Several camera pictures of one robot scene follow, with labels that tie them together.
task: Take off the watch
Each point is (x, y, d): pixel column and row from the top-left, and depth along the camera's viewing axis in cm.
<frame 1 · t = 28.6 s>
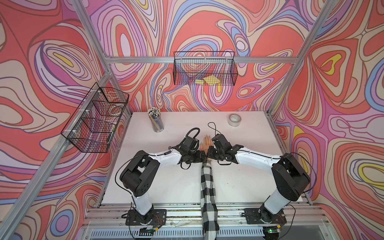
left hand: (204, 159, 90), fingers open
right hand: (207, 157, 90), fingers closed
cup of pencils: (154, 114, 97), point 19 cm above the table

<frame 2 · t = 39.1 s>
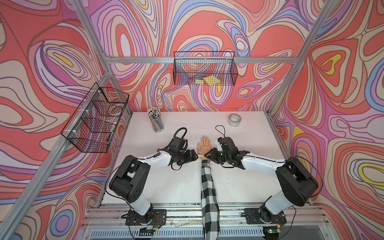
left hand: (195, 159, 90), fingers open
right hand: (206, 159, 87), fingers open
the named things where they were.

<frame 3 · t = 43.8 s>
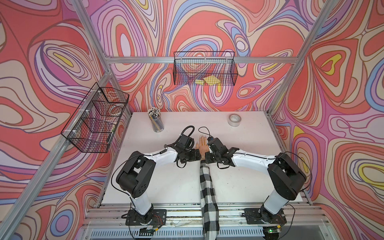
left hand: (198, 158, 91), fingers open
right hand: (207, 160, 90), fingers closed
the named things where they were.

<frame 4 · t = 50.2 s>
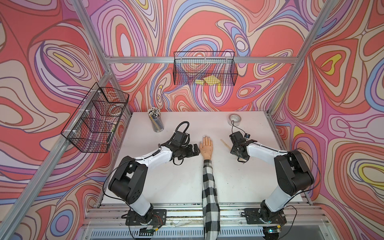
left hand: (196, 153, 89), fingers open
right hand: (239, 155, 94), fingers open
the named things where they were.

